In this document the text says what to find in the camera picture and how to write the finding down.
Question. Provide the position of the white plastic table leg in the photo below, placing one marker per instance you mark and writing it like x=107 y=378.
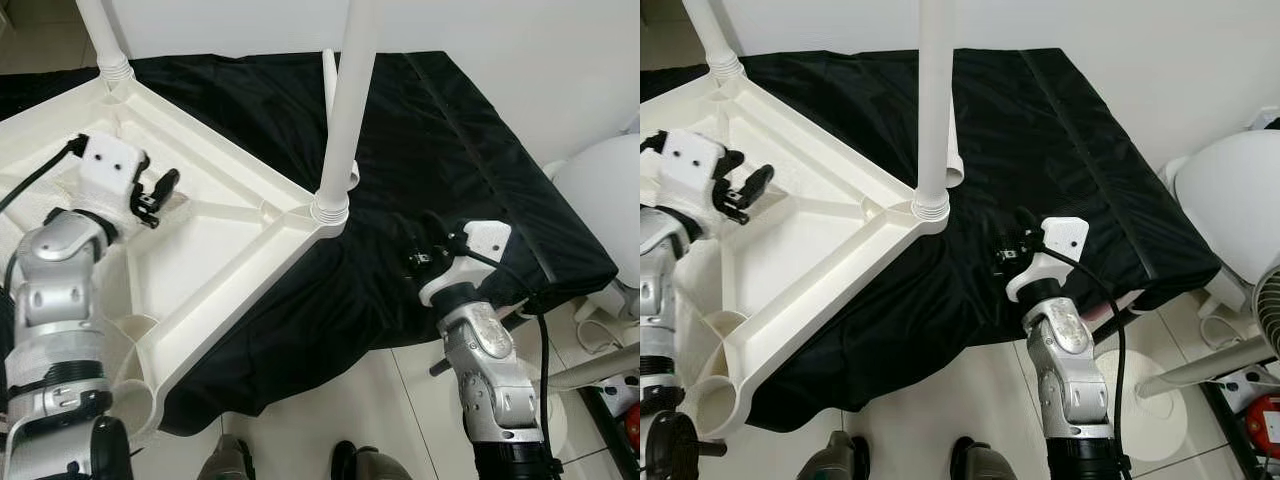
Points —
x=105 y=40
x=328 y=80
x=933 y=100
x=345 y=100
x=715 y=35
x=955 y=172

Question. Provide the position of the white plastic children table top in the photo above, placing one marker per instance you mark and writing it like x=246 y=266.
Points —
x=200 y=270
x=830 y=270

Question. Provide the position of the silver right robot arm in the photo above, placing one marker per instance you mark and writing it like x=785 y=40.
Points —
x=1065 y=360
x=490 y=370

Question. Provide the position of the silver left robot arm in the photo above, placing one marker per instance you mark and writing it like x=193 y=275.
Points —
x=55 y=290
x=655 y=290

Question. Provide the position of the black cloth table cover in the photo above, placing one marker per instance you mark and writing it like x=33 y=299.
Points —
x=450 y=150
x=1050 y=130

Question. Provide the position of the pink fabric under cloth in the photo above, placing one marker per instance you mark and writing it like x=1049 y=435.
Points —
x=1100 y=312

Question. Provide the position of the black metal table brace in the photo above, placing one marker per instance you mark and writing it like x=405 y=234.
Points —
x=440 y=367

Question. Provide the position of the white rounded appliance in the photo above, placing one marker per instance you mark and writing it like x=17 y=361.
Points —
x=1230 y=190
x=600 y=190

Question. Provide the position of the dark right robot foot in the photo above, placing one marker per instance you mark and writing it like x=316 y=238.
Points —
x=375 y=465
x=985 y=465

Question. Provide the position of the dark robot foot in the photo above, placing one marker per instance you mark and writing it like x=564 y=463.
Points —
x=375 y=465
x=225 y=462
x=835 y=460
x=985 y=465

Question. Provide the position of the white power strip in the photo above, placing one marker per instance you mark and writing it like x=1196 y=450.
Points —
x=1245 y=383
x=620 y=390

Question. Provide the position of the red round device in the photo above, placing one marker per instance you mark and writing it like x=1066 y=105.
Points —
x=1265 y=425
x=634 y=425

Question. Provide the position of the grey round fan grille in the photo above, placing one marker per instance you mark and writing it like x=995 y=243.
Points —
x=1268 y=305

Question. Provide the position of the dark left robot foot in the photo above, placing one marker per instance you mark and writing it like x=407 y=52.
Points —
x=225 y=462
x=835 y=460

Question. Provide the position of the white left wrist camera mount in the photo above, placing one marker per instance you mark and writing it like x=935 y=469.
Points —
x=108 y=160
x=690 y=155

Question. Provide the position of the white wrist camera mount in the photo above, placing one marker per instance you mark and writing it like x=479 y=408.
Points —
x=1062 y=238
x=485 y=240
x=690 y=155
x=108 y=160

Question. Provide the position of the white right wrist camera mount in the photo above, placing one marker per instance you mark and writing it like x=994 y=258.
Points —
x=1062 y=238
x=485 y=240

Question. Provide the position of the black floor rail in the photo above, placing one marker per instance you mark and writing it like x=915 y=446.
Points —
x=1225 y=430
x=600 y=420

